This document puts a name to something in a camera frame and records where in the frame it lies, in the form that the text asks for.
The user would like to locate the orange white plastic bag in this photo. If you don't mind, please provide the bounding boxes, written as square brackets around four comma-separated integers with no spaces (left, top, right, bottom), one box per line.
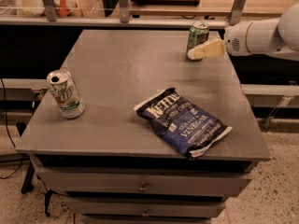
[16,0,83,21]

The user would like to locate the black cable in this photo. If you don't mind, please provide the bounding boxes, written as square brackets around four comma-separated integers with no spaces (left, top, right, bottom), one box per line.
[0,77,29,180]

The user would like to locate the green soda can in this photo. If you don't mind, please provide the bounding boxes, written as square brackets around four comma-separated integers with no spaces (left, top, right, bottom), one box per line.
[186,21,209,61]

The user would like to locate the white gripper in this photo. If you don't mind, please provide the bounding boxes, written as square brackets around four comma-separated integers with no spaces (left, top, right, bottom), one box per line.
[187,21,251,61]

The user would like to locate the grey metal rail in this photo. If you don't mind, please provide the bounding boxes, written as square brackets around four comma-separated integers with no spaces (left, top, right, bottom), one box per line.
[0,14,232,30]

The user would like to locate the grey drawer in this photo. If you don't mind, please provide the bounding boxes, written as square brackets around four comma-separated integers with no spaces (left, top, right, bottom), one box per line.
[64,198,225,218]
[36,167,251,197]

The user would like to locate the white 7up can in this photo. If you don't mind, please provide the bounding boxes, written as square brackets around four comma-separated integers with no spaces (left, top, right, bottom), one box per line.
[46,69,85,119]

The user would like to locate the middle grey drawer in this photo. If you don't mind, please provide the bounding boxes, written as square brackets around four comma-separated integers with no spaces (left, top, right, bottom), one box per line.
[64,198,225,218]

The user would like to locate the blue kettle chips bag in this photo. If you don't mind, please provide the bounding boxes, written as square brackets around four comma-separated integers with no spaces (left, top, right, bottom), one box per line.
[134,88,232,159]

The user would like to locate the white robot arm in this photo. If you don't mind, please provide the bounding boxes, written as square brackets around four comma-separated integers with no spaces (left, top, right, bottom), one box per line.
[187,4,299,61]

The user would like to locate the top grey drawer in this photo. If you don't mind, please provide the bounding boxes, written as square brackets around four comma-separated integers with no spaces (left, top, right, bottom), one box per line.
[36,167,251,197]

